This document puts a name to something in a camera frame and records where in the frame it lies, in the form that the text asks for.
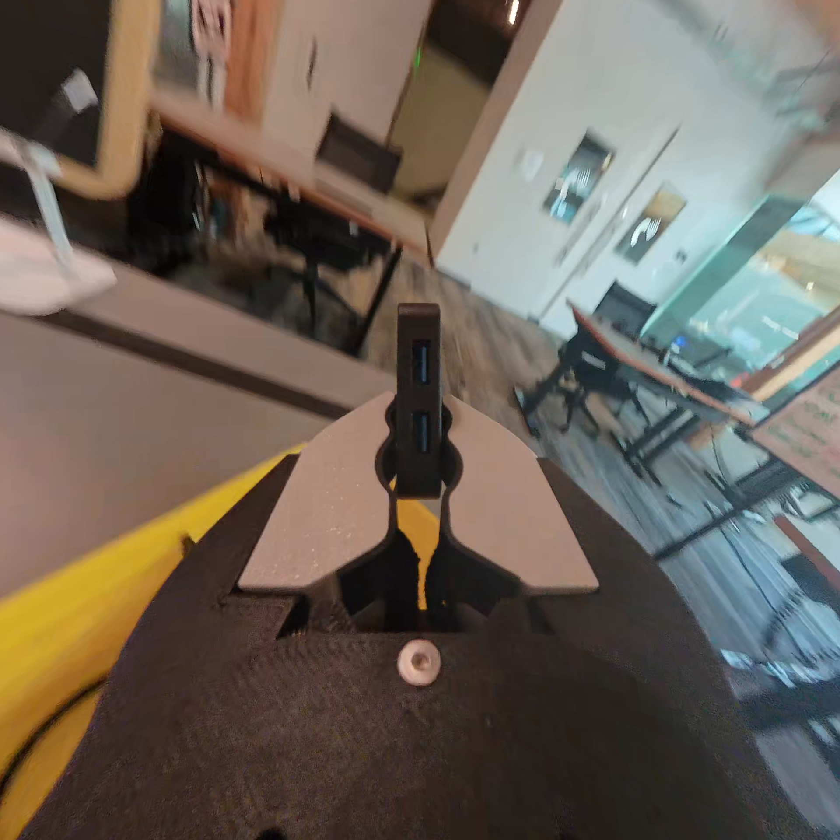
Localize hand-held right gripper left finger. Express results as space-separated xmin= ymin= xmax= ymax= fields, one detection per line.
xmin=236 ymin=392 xmax=400 ymax=601

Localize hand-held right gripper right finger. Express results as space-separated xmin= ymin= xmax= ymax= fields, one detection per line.
xmin=441 ymin=392 xmax=600 ymax=598

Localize black hub adapter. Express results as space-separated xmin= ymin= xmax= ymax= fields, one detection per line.
xmin=395 ymin=303 xmax=442 ymax=497

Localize yellow plastic bin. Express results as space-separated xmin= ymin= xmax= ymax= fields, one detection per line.
xmin=0 ymin=443 xmax=442 ymax=818

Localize office desk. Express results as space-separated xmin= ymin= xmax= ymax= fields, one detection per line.
xmin=567 ymin=302 xmax=770 ymax=427
xmin=154 ymin=85 xmax=434 ymax=263

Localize black office chair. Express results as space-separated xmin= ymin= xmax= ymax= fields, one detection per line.
xmin=558 ymin=281 xmax=658 ymax=454

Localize white board stand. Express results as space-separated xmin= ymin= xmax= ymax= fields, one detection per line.
xmin=0 ymin=69 xmax=119 ymax=317

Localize black board wooden backing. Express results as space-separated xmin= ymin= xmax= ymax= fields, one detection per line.
xmin=0 ymin=0 xmax=163 ymax=200

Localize framed wall picture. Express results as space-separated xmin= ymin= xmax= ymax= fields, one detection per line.
xmin=543 ymin=130 xmax=616 ymax=225
xmin=613 ymin=185 xmax=688 ymax=265

